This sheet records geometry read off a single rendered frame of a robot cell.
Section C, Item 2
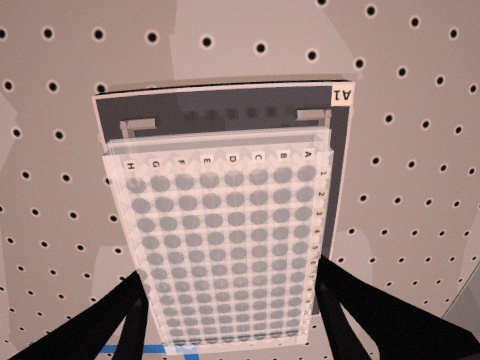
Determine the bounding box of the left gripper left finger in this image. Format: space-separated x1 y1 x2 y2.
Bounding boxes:
8 270 149 360

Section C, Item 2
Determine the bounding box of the blue tape outline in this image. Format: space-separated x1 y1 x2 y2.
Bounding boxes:
100 345 199 360

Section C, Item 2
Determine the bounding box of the dark grey rectangular plate holder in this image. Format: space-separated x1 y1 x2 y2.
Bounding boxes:
91 80 355 261

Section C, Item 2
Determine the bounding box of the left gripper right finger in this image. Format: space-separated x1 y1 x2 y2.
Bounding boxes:
314 254 480 360

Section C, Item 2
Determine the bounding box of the white well plate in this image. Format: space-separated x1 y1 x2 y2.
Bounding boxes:
102 125 334 355

